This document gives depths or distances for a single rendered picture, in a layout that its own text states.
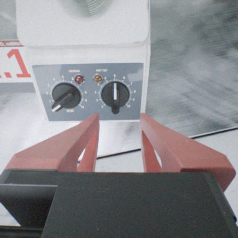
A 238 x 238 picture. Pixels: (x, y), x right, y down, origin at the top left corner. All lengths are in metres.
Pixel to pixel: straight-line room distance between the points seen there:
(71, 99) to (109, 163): 0.12
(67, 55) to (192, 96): 0.18
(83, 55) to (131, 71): 0.05
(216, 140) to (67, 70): 0.23
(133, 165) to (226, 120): 0.15
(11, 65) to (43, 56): 0.08
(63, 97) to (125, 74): 0.07
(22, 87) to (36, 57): 0.09
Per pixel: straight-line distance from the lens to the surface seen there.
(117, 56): 0.18
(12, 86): 0.28
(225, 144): 0.30
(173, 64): 0.26
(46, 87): 0.20
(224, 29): 0.30
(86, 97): 0.19
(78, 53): 0.18
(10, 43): 0.25
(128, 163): 0.25
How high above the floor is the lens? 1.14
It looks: 85 degrees down
